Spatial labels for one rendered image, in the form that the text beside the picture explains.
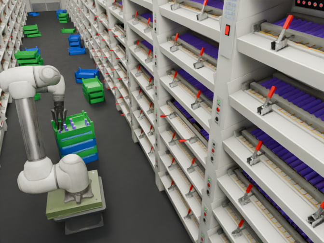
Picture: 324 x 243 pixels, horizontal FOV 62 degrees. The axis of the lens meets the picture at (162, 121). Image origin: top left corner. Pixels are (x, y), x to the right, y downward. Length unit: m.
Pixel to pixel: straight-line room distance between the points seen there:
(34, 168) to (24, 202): 0.64
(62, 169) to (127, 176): 0.73
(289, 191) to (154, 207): 1.31
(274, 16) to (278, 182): 0.53
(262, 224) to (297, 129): 0.41
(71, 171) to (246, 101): 1.15
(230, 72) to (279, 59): 0.23
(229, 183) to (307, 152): 0.50
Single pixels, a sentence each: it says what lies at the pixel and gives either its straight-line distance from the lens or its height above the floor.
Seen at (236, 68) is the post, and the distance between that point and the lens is 0.97.
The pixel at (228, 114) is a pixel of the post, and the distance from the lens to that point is 1.04.
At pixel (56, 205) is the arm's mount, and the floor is 0.25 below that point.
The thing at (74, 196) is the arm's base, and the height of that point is 0.29.
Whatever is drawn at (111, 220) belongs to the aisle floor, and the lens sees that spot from 2.04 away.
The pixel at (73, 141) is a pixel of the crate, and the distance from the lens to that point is 2.36.
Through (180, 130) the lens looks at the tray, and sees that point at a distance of 1.50.
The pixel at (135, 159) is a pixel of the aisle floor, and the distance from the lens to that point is 2.49.
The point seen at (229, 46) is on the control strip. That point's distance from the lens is 0.96.
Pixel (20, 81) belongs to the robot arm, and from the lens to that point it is 1.71.
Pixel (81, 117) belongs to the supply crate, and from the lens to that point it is 2.50.
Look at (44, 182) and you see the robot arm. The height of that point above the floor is 0.44.
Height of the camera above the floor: 1.57
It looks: 31 degrees down
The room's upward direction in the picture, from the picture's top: straight up
